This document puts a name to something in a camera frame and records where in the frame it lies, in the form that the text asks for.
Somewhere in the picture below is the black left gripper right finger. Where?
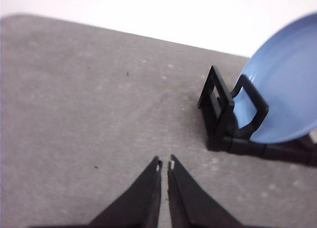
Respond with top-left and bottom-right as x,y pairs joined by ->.
167,155 -> 239,228

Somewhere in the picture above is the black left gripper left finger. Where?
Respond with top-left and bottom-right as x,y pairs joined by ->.
87,156 -> 162,228

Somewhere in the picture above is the black plate rack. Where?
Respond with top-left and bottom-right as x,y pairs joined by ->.
198,65 -> 317,167

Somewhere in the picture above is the blue plate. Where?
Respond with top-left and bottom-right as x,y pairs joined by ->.
233,12 -> 317,143

